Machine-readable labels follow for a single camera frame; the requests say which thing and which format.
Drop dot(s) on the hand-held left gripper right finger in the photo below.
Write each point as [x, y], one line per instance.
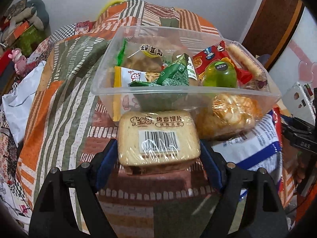
[213, 167]

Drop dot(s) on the wooden door frame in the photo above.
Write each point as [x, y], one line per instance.
[272, 17]

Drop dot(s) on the green edged brown snack packet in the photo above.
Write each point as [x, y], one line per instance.
[146, 62]

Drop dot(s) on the pale bun slice packet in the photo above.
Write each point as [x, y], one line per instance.
[158, 138]

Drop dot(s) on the red box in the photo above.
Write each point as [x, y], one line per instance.
[3, 63]

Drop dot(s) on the orange box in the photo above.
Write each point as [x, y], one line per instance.
[22, 29]

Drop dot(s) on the yellow-edged white snack packet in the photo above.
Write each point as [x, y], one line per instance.
[123, 79]

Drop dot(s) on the blue white snack packet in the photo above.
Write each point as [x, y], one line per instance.
[255, 148]

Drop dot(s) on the floral bedsheet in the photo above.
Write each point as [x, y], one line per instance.
[10, 178]

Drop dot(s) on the clear fried snack packet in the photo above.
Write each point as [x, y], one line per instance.
[227, 116]

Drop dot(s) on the grey stuffed toy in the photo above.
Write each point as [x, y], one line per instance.
[22, 11]

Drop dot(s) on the red snack packet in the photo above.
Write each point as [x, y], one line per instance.
[210, 54]

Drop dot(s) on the long biscuit packet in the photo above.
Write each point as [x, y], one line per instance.
[247, 60]

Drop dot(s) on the green jelly cup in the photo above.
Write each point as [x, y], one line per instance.
[220, 76]

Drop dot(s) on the checkered patchwork quilt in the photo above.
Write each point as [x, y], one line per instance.
[64, 32]

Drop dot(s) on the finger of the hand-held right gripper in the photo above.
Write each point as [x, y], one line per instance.
[297, 135]

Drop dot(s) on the pink plush toy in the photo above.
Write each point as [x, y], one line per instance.
[19, 59]

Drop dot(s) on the teal cushion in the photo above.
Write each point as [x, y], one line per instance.
[42, 10]

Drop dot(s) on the white case with stickers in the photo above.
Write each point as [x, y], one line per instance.
[299, 99]

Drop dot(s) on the green gift bag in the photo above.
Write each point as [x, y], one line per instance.
[32, 38]

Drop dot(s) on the clear plastic container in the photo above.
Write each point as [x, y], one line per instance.
[104, 62]

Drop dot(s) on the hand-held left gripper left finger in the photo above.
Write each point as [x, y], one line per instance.
[106, 163]

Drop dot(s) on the orange patchwork blanket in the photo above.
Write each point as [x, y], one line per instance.
[62, 91]

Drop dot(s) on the green label snack packet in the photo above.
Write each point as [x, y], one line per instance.
[192, 72]

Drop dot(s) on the white plastic bag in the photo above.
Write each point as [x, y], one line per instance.
[22, 99]

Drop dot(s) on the small dark green packet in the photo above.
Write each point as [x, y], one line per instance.
[173, 75]

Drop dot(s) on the white door with pink decal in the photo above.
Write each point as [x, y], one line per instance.
[297, 54]

